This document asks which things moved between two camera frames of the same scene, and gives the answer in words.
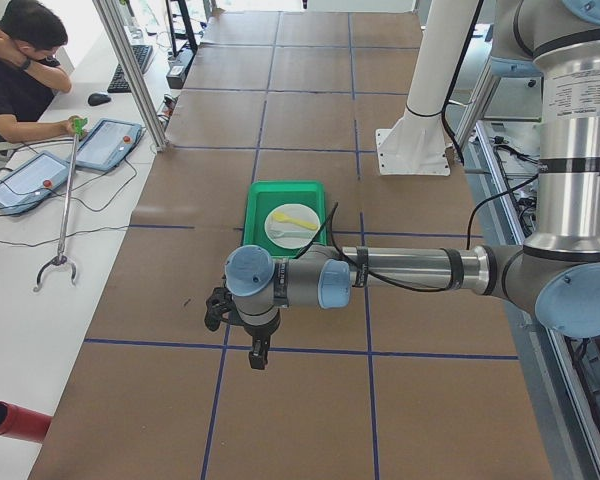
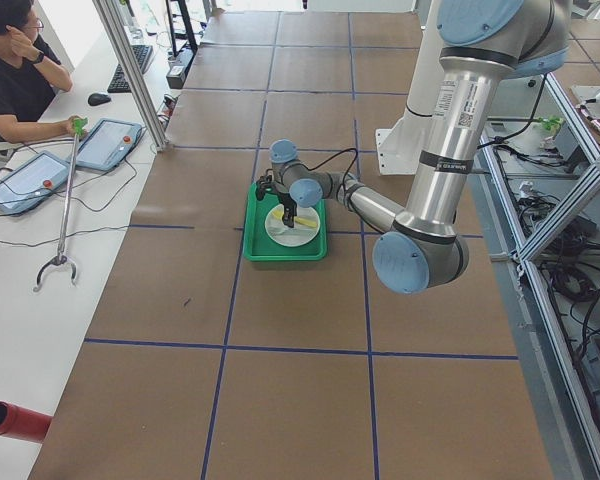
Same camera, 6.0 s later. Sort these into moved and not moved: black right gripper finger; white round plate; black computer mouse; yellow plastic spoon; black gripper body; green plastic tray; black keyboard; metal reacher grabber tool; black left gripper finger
Moved: black left gripper finger; black right gripper finger; black gripper body
Not moved: black keyboard; yellow plastic spoon; white round plate; metal reacher grabber tool; black computer mouse; green plastic tray
